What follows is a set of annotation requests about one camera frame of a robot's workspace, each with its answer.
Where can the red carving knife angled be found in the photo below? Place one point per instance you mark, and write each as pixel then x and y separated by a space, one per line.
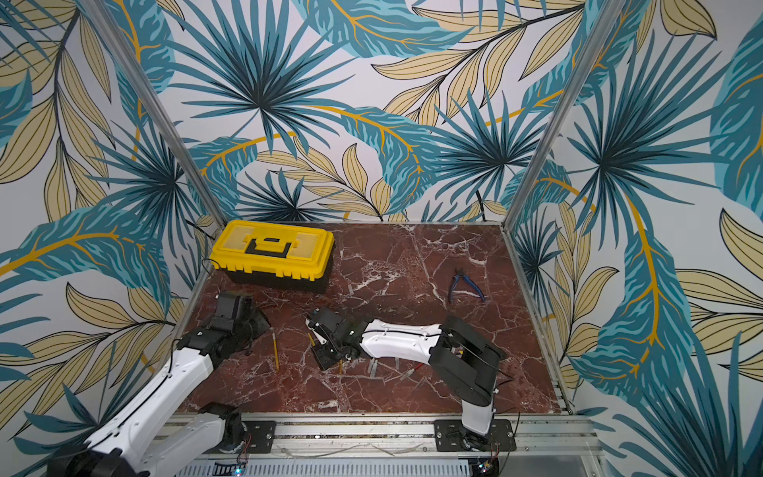
pixel 410 372

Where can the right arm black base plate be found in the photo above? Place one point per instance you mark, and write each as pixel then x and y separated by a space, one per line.
pixel 452 436

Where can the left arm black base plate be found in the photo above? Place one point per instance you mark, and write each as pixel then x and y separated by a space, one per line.
pixel 255 437

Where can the aluminium front frame rail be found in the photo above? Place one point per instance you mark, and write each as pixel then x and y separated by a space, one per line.
pixel 319 436

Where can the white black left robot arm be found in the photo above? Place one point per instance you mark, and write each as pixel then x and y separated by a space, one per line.
pixel 122 446

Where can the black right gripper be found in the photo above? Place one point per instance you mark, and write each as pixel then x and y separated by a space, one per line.
pixel 325 337

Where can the yellow black plastic toolbox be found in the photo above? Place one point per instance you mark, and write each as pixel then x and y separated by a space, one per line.
pixel 275 256

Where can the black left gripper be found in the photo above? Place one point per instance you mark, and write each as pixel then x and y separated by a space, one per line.
pixel 262 323

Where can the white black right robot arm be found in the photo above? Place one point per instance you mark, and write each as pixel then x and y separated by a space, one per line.
pixel 465 360

